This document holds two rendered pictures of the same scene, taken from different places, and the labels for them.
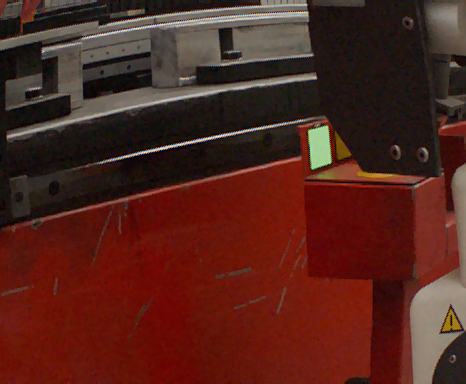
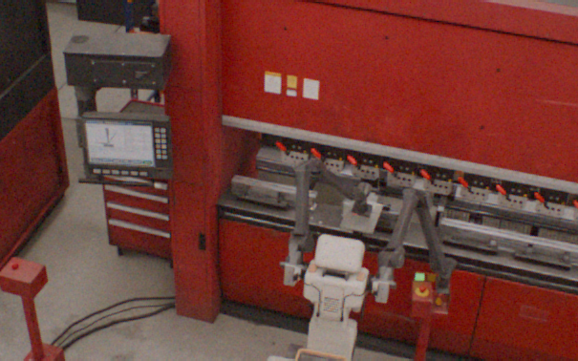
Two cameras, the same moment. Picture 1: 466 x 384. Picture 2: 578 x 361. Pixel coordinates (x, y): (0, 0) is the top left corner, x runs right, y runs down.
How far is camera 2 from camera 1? 4.10 m
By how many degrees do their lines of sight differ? 59
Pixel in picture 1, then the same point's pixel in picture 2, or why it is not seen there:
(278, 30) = (479, 234)
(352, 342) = (460, 313)
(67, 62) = not seen: hidden behind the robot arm
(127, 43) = (468, 204)
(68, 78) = not seen: hidden behind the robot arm
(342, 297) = (459, 302)
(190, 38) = (445, 227)
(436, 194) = (424, 305)
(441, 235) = (426, 312)
